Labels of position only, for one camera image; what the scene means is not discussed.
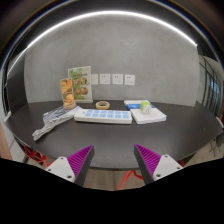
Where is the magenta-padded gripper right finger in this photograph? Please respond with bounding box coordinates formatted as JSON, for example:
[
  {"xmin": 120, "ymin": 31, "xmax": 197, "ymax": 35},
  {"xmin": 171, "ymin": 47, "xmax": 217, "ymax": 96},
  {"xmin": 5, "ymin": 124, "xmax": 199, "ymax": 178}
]
[{"xmin": 133, "ymin": 143, "xmax": 184, "ymax": 185}]

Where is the dark-framed glass window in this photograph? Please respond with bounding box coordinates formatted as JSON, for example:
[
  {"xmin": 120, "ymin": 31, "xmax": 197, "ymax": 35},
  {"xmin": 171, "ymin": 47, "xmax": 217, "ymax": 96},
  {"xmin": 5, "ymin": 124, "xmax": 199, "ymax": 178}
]
[{"xmin": 196, "ymin": 54, "xmax": 224, "ymax": 118}]

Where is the large green menu stand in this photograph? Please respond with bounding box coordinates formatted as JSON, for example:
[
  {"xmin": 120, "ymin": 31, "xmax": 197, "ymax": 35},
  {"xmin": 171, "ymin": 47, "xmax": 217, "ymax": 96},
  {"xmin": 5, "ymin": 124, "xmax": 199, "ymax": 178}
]
[{"xmin": 67, "ymin": 65, "xmax": 94, "ymax": 104}]

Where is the white power cable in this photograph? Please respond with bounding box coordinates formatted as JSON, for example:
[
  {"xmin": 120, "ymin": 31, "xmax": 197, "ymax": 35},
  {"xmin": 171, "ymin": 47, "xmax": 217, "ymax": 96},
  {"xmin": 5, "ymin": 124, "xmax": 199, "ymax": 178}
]
[{"xmin": 31, "ymin": 113, "xmax": 76, "ymax": 142}]

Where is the white strip ceiling light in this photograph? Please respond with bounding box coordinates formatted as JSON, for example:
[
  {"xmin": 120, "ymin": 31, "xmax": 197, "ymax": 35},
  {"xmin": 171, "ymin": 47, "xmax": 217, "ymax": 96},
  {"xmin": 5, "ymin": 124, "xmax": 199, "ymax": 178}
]
[{"xmin": 5, "ymin": 9, "xmax": 198, "ymax": 78}]

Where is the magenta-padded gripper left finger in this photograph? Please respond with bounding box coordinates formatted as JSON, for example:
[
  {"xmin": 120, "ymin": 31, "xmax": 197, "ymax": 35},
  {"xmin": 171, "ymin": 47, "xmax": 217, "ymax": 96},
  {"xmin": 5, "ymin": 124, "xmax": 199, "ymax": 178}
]
[{"xmin": 45, "ymin": 144, "xmax": 96, "ymax": 188}]

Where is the blank white wall plate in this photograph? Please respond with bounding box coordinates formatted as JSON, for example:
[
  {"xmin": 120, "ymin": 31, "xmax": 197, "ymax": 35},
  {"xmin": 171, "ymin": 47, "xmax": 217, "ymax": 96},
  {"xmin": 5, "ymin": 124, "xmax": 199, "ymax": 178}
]
[{"xmin": 90, "ymin": 73, "xmax": 100, "ymax": 86}]

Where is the red metal table frame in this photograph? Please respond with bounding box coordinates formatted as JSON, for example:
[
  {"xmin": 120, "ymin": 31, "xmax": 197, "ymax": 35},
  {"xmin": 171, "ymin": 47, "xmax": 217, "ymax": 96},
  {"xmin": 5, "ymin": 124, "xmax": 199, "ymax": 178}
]
[{"xmin": 23, "ymin": 144, "xmax": 186, "ymax": 191}]

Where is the white and blue book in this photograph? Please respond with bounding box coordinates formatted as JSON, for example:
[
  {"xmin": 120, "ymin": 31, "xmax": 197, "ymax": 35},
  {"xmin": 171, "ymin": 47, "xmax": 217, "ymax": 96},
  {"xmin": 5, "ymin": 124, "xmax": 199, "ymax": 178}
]
[{"xmin": 123, "ymin": 99, "xmax": 168, "ymax": 125}]

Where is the white wall socket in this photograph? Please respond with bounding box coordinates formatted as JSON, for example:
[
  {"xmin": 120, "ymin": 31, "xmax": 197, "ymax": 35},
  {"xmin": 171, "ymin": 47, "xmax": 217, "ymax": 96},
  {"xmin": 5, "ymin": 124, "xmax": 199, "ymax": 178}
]
[
  {"xmin": 123, "ymin": 74, "xmax": 136, "ymax": 87},
  {"xmin": 99, "ymin": 73, "xmax": 112, "ymax": 86},
  {"xmin": 111, "ymin": 73, "xmax": 124, "ymax": 86}
]

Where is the white and green charger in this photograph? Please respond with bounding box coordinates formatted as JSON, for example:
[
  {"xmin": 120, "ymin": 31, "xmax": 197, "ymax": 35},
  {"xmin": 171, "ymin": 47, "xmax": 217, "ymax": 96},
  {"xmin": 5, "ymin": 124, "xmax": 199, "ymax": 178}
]
[{"xmin": 139, "ymin": 100, "xmax": 152, "ymax": 115}]

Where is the beige tape roll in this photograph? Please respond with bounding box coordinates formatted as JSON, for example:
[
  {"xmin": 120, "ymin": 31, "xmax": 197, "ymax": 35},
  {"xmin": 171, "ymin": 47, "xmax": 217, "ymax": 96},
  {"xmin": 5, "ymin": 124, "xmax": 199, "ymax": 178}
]
[{"xmin": 95, "ymin": 100, "xmax": 111, "ymax": 111}]

